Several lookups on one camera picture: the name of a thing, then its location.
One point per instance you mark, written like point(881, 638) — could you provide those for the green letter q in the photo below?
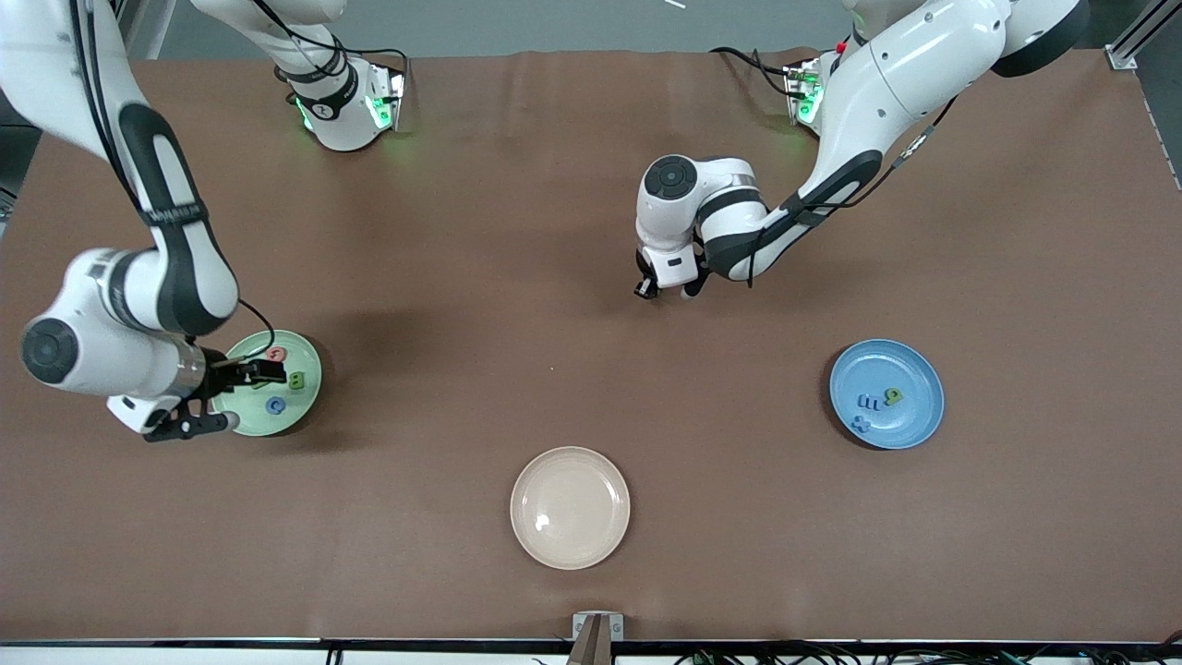
point(892, 395)

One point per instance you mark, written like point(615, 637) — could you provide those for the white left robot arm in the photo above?
point(886, 83)

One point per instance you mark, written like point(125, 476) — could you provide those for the green letter B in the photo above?
point(297, 380)

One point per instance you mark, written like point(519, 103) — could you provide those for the small blue letter t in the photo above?
point(861, 424)

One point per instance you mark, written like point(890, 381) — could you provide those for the silver base connector panel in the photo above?
point(392, 92)
point(799, 92)

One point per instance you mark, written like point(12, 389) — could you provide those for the beige plate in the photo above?
point(570, 508)

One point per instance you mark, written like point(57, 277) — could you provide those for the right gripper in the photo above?
point(223, 374)

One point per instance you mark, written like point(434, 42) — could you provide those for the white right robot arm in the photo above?
point(111, 351)

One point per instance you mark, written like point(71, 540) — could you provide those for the blue letter C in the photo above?
point(269, 405)

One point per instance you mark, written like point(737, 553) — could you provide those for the aluminium frame profile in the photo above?
point(1122, 57)

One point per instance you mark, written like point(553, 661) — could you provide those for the blue letter m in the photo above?
point(868, 402)

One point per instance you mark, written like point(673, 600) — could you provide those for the brown table mat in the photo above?
point(185, 554)

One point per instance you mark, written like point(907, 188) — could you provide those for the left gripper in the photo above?
point(644, 287)

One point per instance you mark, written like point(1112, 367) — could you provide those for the red letter G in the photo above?
point(273, 352)

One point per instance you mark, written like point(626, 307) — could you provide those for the green plate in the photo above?
point(305, 406)

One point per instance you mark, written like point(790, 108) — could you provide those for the metal camera post bracket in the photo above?
point(596, 646)

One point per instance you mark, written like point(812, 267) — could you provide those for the blue plate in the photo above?
point(910, 369)

